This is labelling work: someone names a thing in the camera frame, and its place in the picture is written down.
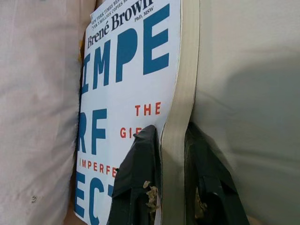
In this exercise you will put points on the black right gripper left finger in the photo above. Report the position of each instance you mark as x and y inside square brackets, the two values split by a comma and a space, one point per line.
[136, 178]

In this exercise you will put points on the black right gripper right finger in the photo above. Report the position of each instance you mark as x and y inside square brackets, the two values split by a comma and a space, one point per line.
[211, 187]

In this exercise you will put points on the white book with blue letters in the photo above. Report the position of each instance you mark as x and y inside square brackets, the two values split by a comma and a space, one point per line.
[131, 82]

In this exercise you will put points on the cream cartoon print blanket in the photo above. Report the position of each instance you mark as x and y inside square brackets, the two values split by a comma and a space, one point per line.
[35, 93]

